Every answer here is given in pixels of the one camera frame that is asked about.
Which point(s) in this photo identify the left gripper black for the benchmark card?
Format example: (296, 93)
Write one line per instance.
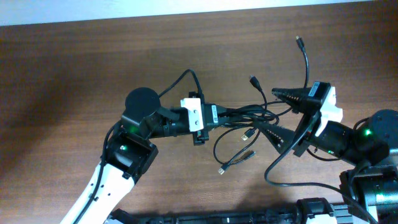
(201, 137)

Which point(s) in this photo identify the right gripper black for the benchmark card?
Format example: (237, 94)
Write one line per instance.
(300, 105)

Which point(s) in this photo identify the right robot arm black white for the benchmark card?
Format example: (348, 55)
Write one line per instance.
(370, 146)

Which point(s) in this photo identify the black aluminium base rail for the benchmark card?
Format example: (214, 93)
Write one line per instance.
(308, 210)

